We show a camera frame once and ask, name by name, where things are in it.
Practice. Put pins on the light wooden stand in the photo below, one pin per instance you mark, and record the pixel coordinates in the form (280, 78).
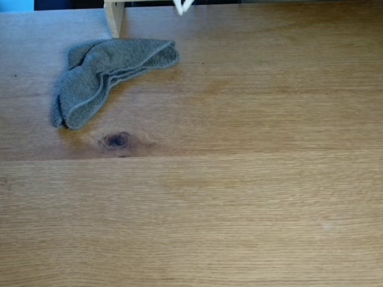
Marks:
(113, 18)

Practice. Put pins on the grey terry cleaning cloth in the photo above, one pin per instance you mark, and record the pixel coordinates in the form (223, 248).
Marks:
(95, 77)

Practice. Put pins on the dark blue furniture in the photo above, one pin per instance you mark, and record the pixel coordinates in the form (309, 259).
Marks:
(68, 4)

